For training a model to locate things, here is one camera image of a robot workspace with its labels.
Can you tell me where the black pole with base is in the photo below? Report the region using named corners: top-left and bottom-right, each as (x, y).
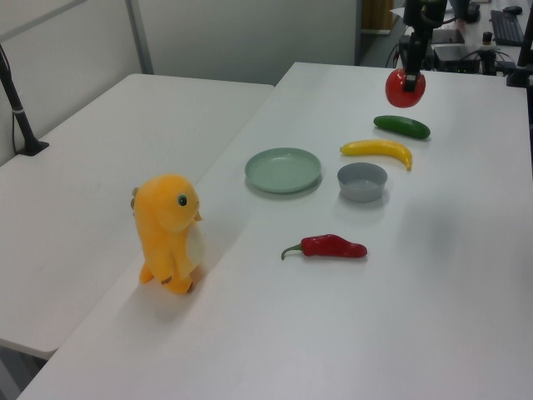
top-left (0, 43), bottom-right (50, 158)

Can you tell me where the brown wooden cabinet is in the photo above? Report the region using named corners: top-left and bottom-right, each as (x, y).
top-left (361, 0), bottom-right (396, 33)

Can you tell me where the red apple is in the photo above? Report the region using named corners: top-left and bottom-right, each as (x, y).
top-left (384, 68), bottom-right (427, 109)

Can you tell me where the yellow banana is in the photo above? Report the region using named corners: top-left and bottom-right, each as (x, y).
top-left (339, 139), bottom-right (414, 172)

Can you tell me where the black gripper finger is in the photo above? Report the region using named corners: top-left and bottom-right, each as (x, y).
top-left (403, 31), bottom-right (422, 93)
top-left (419, 29), bottom-right (431, 73)

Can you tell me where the grey partition frame post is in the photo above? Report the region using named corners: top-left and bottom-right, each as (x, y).
top-left (126, 0), bottom-right (156, 77)

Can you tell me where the black keyboard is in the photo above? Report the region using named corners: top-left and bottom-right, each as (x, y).
top-left (490, 9), bottom-right (525, 46)

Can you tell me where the pale green plate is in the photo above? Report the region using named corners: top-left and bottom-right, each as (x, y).
top-left (244, 147), bottom-right (324, 195)

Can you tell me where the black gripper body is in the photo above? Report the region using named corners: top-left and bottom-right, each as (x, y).
top-left (402, 0), bottom-right (449, 31)

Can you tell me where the thin black pole cable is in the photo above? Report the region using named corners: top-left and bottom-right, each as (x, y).
top-left (9, 112), bottom-right (21, 156)

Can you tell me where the green cucumber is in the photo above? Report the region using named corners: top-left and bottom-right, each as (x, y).
top-left (372, 114), bottom-right (431, 141)

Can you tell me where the orange plush toy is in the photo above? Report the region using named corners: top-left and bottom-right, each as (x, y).
top-left (130, 172), bottom-right (207, 296)

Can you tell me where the red chili pepper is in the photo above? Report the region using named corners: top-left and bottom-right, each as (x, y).
top-left (281, 233), bottom-right (369, 262)

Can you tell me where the grey equipment box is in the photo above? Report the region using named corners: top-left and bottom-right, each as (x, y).
top-left (431, 42), bottom-right (481, 74)

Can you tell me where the black stand with clamp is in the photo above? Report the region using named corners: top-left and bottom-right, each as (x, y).
top-left (505, 22), bottom-right (533, 88)

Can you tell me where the white side table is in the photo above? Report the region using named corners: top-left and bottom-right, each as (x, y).
top-left (0, 73), bottom-right (276, 360)

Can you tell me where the grey bowl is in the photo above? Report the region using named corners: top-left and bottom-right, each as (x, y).
top-left (336, 162), bottom-right (389, 203)

